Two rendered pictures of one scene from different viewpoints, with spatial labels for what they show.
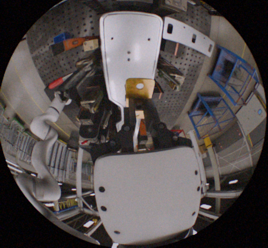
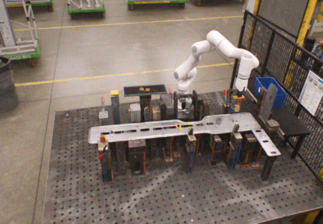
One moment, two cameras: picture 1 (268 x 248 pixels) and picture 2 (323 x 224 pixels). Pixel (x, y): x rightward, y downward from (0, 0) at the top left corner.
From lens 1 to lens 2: 2.17 m
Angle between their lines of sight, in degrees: 80
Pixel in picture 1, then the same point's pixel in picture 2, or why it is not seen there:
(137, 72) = (228, 125)
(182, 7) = (270, 124)
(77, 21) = not seen: hidden behind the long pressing
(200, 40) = (268, 144)
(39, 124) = (193, 74)
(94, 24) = not seen: hidden behind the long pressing
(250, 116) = not seen: outside the picture
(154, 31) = (251, 126)
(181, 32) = (261, 135)
